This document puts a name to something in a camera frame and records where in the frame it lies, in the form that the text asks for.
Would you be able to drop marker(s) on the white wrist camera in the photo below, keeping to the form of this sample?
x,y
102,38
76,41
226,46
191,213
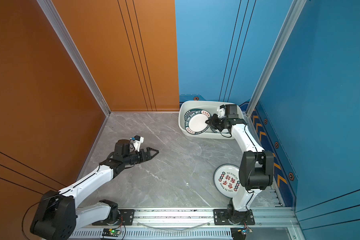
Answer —
x,y
222,112
136,142

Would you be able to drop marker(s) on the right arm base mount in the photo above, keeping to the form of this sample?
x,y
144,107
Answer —
x,y
228,217

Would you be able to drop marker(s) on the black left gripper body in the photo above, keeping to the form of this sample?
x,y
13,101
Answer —
x,y
133,158

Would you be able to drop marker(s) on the green lettered rim plate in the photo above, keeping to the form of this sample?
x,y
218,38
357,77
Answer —
x,y
195,123

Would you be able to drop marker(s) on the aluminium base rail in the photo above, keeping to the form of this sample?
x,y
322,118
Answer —
x,y
187,217

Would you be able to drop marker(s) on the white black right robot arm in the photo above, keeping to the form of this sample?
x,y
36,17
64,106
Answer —
x,y
241,184

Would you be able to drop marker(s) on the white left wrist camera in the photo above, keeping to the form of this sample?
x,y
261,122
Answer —
x,y
136,142

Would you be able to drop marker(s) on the green circuit board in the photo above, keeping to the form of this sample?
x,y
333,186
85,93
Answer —
x,y
240,233
111,234

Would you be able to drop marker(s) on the aluminium corner post left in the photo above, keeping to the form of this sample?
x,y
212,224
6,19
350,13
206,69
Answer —
x,y
64,36

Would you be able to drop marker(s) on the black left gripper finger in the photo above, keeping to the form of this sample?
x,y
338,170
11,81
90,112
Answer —
x,y
149,154
147,150

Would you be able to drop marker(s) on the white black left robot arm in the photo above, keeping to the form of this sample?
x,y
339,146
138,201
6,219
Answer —
x,y
59,213

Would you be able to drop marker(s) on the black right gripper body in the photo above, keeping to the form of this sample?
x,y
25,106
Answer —
x,y
221,123

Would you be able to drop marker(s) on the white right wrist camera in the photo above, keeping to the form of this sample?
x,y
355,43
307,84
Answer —
x,y
222,112

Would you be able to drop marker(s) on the green red rim plate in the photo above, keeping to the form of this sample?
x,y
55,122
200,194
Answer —
x,y
190,112

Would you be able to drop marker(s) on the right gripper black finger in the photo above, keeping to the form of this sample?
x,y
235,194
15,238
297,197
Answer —
x,y
211,116
210,122

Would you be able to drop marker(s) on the white plate red characters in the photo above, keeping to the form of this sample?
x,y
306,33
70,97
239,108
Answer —
x,y
226,180

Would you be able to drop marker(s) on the white plastic bin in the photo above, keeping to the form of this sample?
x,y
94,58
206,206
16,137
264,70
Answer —
x,y
198,135

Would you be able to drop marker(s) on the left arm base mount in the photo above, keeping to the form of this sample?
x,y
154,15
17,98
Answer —
x,y
123,216

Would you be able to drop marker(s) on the aluminium corner post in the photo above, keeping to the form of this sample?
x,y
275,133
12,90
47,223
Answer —
x,y
282,38
64,36

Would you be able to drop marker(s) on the green circuit board left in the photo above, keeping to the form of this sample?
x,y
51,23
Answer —
x,y
111,234

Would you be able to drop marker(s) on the green circuit board right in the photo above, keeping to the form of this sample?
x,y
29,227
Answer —
x,y
240,233

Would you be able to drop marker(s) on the aluminium corner post right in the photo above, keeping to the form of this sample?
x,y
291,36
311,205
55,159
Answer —
x,y
282,38

